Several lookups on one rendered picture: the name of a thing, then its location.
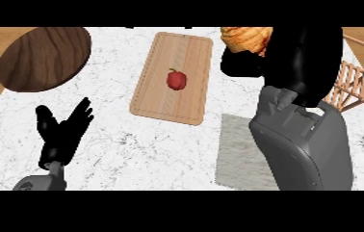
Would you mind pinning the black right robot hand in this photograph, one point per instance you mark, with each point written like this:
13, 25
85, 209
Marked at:
303, 62

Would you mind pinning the light wooden cutting board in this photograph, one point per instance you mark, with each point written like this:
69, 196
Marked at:
173, 78

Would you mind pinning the dark round wooden board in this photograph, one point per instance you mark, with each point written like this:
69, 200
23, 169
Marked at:
41, 58

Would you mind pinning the wooden tiered shelf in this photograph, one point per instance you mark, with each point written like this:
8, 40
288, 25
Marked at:
349, 82

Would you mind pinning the grey placemat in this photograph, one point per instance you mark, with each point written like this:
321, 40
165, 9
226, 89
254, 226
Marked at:
241, 155

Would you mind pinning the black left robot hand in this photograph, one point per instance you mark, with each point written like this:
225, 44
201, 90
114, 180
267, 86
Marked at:
60, 136

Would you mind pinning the red bell pepper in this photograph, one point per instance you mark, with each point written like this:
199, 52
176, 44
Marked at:
176, 80

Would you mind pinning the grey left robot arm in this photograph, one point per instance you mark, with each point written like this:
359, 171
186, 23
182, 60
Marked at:
45, 179

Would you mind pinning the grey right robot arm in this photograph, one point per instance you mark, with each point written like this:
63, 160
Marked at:
303, 146

